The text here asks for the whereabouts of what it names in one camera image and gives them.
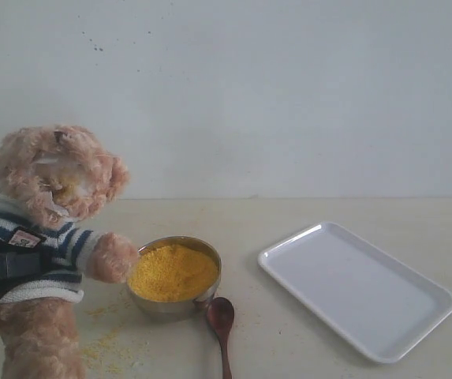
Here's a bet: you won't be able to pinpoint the white rectangular plastic tray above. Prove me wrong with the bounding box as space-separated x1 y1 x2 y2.
257 222 452 364

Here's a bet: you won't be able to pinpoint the beige teddy bear striped sweater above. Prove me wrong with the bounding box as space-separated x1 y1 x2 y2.
0 125 139 378

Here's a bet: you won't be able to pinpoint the steel bowl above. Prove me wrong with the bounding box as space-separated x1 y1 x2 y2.
126 235 222 318

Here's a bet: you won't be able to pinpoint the brown wooden spoon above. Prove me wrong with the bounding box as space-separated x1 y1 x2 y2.
206 297 235 379

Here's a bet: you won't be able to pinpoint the yellow millet grains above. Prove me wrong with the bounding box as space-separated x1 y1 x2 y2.
128 245 219 302

